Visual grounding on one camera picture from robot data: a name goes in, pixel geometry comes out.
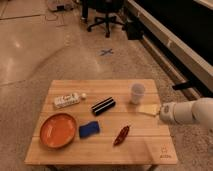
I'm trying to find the red chili pepper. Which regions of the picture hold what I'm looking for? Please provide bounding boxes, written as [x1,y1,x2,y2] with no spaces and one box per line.
[113,125,130,146]

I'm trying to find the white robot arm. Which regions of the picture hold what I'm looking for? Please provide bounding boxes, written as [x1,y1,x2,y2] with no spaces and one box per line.
[159,98,213,129]

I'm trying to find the blue sponge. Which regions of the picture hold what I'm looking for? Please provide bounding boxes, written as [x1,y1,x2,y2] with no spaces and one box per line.
[79,121,100,138]

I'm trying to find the black striped eraser block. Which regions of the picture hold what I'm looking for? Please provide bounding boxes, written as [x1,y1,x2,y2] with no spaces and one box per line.
[91,97,116,116]

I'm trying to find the white tube bottle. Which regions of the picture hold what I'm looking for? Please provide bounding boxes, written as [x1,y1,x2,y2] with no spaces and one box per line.
[53,93,87,108]

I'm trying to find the wooden table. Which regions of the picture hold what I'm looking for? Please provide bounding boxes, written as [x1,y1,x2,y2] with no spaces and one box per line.
[25,79,177,165]

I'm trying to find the black box on floor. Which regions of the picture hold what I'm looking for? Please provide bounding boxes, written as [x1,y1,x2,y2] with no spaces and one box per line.
[126,22,143,40]

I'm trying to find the orange plate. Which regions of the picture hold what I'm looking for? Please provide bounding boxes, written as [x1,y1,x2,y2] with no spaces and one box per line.
[40,113,77,149]

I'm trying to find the black office chair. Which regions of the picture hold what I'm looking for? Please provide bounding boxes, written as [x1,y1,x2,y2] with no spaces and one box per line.
[81,0,125,38]

